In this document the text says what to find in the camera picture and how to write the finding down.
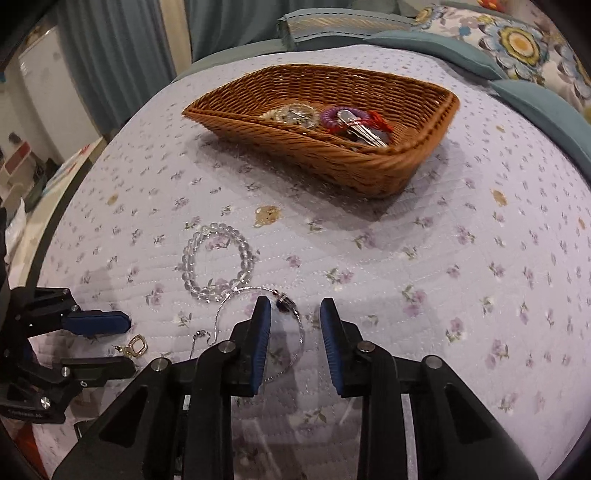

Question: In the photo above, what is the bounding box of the cream spiral hair tie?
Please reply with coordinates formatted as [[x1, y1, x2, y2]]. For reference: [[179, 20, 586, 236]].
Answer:
[[260, 103, 323, 130]]

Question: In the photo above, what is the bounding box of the gold earring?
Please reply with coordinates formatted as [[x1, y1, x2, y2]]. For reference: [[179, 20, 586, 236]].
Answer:
[[113, 334, 148, 360]]

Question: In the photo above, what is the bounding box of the floral lavender bed quilt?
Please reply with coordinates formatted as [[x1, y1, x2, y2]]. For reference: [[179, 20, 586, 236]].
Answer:
[[39, 46, 590, 479]]

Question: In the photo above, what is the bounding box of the white cabinet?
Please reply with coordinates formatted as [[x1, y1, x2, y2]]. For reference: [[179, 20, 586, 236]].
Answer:
[[18, 27, 101, 160]]

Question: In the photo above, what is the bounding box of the brown wicker basket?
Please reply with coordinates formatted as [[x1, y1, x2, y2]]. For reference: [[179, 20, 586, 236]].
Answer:
[[182, 64, 460, 199]]

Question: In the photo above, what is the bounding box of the silver metal hair clip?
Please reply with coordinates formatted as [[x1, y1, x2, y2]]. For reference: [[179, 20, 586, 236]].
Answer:
[[337, 109, 388, 148]]

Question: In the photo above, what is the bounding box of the blue-grey curtain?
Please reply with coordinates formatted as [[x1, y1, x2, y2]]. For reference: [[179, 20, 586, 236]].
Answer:
[[51, 1, 325, 135]]

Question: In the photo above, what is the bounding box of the teal pillow near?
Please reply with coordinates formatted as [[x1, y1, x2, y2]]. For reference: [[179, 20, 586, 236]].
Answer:
[[488, 80, 591, 183]]

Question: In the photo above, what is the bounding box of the teal pillow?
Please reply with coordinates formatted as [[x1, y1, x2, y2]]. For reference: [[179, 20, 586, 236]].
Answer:
[[366, 30, 508, 81], [488, 80, 591, 183]]

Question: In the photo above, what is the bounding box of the teal pillow far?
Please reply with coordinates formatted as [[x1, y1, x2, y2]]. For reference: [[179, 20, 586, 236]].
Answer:
[[366, 30, 508, 81]]

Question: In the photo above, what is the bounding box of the folded blue striped blanket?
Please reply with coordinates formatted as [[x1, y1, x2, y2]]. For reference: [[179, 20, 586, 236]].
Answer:
[[277, 8, 414, 51]]

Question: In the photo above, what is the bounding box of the floral patterned cushion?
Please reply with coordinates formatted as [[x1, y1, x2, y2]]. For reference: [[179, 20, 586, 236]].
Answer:
[[414, 5, 590, 118]]

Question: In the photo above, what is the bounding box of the silver chain necklace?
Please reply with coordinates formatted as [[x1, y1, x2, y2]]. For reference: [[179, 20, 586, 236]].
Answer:
[[187, 285, 307, 386]]

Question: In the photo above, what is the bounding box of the clear bead bracelet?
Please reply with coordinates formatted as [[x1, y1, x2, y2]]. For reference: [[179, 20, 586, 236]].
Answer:
[[181, 222, 257, 304]]

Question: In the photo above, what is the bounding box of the purple spiral hair tie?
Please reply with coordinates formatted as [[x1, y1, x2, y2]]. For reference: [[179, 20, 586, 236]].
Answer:
[[320, 105, 366, 135]]

